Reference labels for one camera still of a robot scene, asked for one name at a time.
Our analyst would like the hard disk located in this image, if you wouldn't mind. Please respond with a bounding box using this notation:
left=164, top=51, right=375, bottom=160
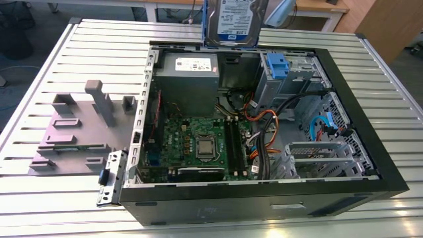
left=200, top=0, right=271, bottom=48

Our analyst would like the white desk frame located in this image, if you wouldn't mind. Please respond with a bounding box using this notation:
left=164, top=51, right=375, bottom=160
left=48, top=0, right=205, bottom=24

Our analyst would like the orange wire bundle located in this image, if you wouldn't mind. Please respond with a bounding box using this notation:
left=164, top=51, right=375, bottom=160
left=243, top=91, right=283, bottom=159

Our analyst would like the green motherboard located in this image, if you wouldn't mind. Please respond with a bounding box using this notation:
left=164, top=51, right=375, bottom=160
left=139, top=116, right=261, bottom=181

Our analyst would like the black graphics card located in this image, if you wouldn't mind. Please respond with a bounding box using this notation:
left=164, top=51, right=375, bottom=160
left=167, top=166, right=225, bottom=183

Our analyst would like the silver CPU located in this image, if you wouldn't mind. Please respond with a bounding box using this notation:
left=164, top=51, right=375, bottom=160
left=197, top=140, right=215, bottom=155

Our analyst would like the light wooden desk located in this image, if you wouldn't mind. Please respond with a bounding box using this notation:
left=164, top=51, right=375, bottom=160
left=289, top=0, right=351, bottom=33

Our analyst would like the brown wooden cabinet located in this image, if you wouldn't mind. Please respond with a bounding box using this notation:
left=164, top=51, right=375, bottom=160
left=335, top=0, right=423, bottom=65

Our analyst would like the grey plastic parts rack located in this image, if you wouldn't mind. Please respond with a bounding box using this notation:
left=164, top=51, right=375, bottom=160
left=28, top=79, right=139, bottom=178

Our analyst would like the blue data wire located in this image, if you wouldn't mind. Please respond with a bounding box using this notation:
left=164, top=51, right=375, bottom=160
left=309, top=112, right=340, bottom=142

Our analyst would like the black power connector wire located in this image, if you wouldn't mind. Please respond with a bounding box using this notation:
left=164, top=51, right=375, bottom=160
left=332, top=127, right=356, bottom=138

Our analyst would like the thin red wire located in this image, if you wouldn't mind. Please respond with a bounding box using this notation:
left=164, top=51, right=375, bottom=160
left=147, top=88, right=163, bottom=143

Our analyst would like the black RAM slot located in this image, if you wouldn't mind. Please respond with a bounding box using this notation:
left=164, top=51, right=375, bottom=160
left=223, top=116, right=239, bottom=177
left=231, top=116, right=248, bottom=177

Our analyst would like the metal optical drive cage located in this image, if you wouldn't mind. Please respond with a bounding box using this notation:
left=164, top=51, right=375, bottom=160
left=253, top=52, right=331, bottom=107

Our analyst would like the CPU socket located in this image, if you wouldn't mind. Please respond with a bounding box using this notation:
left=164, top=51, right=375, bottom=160
left=192, top=133, right=221, bottom=161

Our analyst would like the grey power supply unit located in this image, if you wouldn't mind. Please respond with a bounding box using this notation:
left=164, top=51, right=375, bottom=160
left=153, top=52, right=220, bottom=117

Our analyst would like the black open PC case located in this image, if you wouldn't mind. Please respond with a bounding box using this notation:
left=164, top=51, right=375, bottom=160
left=119, top=41, right=411, bottom=226

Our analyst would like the blue plastic drive bracket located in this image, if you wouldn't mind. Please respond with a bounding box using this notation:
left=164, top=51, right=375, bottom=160
left=267, top=53, right=288, bottom=80

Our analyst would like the metal card retention bracket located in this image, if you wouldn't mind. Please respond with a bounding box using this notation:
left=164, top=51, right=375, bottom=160
left=95, top=148, right=129, bottom=208

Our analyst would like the black cable bundle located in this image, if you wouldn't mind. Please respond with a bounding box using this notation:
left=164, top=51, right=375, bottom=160
left=257, top=90, right=327, bottom=180

